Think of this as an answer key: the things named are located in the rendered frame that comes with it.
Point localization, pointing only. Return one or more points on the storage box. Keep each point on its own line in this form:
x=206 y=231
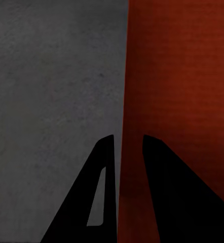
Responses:
x=173 y=91

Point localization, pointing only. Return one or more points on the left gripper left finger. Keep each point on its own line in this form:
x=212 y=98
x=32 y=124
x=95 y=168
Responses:
x=70 y=222

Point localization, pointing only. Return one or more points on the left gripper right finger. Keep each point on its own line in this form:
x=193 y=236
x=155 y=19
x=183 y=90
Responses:
x=187 y=210

